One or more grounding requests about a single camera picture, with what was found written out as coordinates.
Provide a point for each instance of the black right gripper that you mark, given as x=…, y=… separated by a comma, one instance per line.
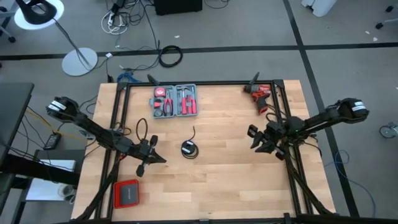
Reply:
x=275, y=133

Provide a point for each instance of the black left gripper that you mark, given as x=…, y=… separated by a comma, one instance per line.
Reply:
x=146, y=152

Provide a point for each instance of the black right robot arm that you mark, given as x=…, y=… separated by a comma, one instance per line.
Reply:
x=326, y=116

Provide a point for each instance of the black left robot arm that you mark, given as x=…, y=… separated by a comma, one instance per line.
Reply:
x=93, y=132

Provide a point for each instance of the red-rimmed grey box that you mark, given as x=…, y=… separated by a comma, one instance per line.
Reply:
x=126, y=194

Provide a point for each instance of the grey plastic tool case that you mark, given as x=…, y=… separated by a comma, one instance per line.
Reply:
x=174, y=102

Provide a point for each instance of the red tape measure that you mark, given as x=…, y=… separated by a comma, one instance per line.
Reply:
x=159, y=92

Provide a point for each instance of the black side table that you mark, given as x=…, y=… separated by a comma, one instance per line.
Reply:
x=59, y=154

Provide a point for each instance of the white paper sheet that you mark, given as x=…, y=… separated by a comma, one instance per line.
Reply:
x=59, y=165

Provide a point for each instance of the black power adapter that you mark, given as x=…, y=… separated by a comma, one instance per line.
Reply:
x=52, y=141

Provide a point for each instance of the small white plug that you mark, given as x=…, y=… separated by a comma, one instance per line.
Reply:
x=109, y=55

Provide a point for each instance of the grey caster wheel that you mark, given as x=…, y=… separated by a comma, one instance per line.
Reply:
x=387, y=131

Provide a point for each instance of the white power strip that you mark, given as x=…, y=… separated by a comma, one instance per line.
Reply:
x=109, y=20

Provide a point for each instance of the white trash bin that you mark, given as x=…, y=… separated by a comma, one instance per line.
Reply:
x=320, y=7

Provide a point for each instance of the black desk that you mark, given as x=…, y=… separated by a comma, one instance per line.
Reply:
x=12, y=109

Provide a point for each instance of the black floor box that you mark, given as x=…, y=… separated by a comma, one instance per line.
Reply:
x=177, y=6

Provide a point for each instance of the grey office chair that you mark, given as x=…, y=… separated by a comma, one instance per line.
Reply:
x=379, y=25

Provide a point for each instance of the grey chair leg caster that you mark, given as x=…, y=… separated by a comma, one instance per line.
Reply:
x=12, y=39

